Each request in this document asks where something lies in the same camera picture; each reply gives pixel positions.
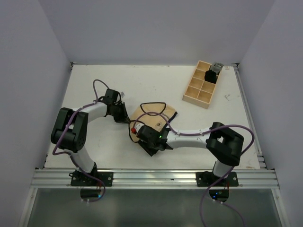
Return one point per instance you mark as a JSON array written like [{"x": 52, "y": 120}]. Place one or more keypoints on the aluminium right side rail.
[{"x": 259, "y": 152}]

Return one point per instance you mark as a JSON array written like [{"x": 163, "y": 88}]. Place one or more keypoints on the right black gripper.
[{"x": 150, "y": 151}]

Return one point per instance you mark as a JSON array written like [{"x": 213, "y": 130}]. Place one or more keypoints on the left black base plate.
[{"x": 92, "y": 180}]

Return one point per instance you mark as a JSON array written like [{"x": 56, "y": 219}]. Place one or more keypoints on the aluminium rail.
[
  {"x": 157, "y": 179},
  {"x": 259, "y": 152}
]

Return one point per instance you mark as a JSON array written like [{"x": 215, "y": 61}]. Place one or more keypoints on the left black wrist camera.
[{"x": 112, "y": 97}]

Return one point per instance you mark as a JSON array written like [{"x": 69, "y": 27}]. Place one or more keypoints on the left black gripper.
[{"x": 124, "y": 117}]

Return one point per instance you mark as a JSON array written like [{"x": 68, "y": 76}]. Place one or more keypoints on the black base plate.
[
  {"x": 92, "y": 180},
  {"x": 205, "y": 179}
]

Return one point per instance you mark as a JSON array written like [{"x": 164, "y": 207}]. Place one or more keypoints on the aluminium front rail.
[{"x": 157, "y": 179}]

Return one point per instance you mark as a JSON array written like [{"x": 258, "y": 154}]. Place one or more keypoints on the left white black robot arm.
[{"x": 70, "y": 132}]

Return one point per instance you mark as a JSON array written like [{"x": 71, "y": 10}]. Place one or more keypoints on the rolled black garment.
[{"x": 211, "y": 76}]

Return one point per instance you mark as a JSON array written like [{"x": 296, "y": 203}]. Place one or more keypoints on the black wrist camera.
[
  {"x": 112, "y": 97},
  {"x": 145, "y": 133}
]

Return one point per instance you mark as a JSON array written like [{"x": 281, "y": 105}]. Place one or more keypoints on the beige underwear with navy trim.
[{"x": 157, "y": 115}]

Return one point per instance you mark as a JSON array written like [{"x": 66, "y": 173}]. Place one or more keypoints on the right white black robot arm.
[{"x": 224, "y": 143}]

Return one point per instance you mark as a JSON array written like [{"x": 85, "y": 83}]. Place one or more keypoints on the wooden compartment organizer box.
[{"x": 200, "y": 92}]

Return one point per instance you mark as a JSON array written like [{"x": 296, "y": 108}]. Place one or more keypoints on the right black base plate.
[{"x": 205, "y": 179}]

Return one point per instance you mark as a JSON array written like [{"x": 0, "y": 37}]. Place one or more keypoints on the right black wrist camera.
[{"x": 145, "y": 133}]

